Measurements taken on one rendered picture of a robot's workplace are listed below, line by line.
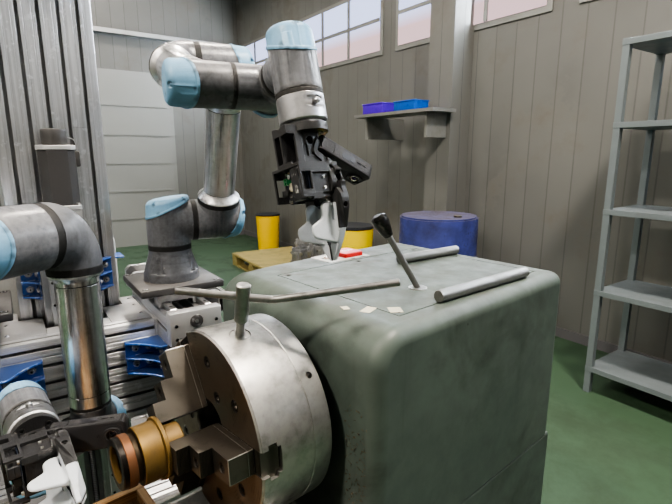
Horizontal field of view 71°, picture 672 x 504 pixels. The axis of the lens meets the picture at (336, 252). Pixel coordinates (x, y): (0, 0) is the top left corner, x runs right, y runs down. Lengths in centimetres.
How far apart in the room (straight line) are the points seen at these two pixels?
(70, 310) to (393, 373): 60
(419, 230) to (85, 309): 319
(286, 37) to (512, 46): 396
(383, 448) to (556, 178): 369
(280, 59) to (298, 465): 59
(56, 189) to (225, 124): 46
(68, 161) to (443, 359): 104
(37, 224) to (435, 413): 72
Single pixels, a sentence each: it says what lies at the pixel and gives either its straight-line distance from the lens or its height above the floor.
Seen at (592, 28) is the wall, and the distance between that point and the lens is 429.
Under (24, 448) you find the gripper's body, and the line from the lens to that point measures 84.
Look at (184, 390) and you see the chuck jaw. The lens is 81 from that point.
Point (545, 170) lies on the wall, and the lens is 433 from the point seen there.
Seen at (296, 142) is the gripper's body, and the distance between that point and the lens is 72.
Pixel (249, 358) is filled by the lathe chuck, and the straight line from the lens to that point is 72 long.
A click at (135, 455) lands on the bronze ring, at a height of 110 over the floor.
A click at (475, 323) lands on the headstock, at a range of 87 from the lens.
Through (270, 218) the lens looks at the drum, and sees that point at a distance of 737.
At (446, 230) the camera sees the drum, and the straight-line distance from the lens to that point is 388.
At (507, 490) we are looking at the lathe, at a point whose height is 80.
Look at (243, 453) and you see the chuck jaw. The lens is 71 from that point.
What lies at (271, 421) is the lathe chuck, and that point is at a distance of 70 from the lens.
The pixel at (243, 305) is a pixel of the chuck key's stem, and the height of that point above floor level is 129.
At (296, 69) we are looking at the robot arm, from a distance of 75.
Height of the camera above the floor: 151
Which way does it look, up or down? 12 degrees down
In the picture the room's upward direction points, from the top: straight up
